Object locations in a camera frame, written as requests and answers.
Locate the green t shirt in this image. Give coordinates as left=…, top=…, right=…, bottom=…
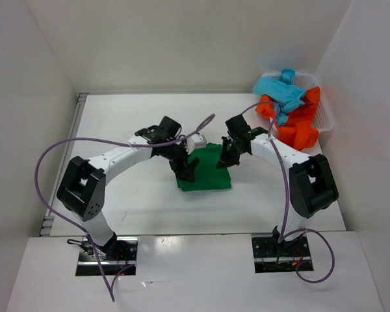
left=176, top=143, right=231, bottom=192

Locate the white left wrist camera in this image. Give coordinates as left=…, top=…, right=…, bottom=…
left=185, top=133, right=207, bottom=155

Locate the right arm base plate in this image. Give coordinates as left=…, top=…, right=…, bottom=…
left=252, top=235, right=314, bottom=274

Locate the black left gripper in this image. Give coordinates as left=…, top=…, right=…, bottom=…
left=161, top=137, right=198, bottom=183

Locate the light blue t shirt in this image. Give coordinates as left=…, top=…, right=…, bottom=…
left=252, top=69, right=306, bottom=126

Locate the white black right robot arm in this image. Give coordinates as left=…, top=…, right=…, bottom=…
left=216, top=114, right=339, bottom=255

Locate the orange t shirt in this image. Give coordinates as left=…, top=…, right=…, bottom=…
left=255, top=87, right=320, bottom=151

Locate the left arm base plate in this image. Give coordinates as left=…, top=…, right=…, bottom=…
left=67, top=237, right=139, bottom=276

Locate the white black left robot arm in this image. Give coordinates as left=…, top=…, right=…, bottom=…
left=57, top=116, right=207, bottom=260

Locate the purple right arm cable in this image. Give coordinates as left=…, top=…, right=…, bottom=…
left=240, top=101, right=336, bottom=283

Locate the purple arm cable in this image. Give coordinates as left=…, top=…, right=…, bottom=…
left=240, top=101, right=336, bottom=283
left=34, top=113, right=216, bottom=302

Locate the white plastic basket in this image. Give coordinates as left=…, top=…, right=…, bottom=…
left=259, top=71, right=333, bottom=132

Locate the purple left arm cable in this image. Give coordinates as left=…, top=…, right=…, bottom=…
left=34, top=113, right=216, bottom=302

